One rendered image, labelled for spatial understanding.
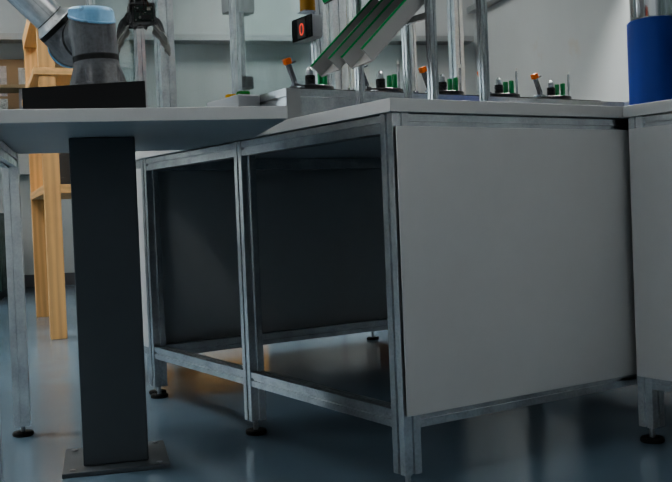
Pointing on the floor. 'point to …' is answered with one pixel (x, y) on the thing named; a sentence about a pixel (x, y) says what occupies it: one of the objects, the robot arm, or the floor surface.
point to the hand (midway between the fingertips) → (143, 57)
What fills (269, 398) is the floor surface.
